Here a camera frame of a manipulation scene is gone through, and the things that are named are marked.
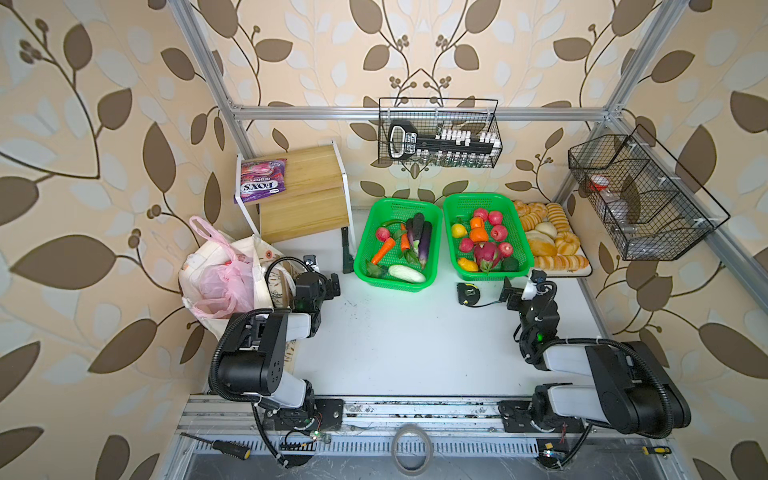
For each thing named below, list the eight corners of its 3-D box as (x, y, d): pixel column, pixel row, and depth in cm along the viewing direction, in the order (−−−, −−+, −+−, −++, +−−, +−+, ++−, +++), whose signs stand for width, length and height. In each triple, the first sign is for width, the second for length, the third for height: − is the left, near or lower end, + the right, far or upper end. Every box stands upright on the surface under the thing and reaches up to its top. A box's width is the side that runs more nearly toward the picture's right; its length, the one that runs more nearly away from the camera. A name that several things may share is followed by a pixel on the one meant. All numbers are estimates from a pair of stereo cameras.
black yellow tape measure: (458, 305, 95) (459, 301, 93) (455, 287, 99) (456, 283, 98) (479, 305, 95) (481, 301, 93) (476, 287, 99) (477, 283, 98)
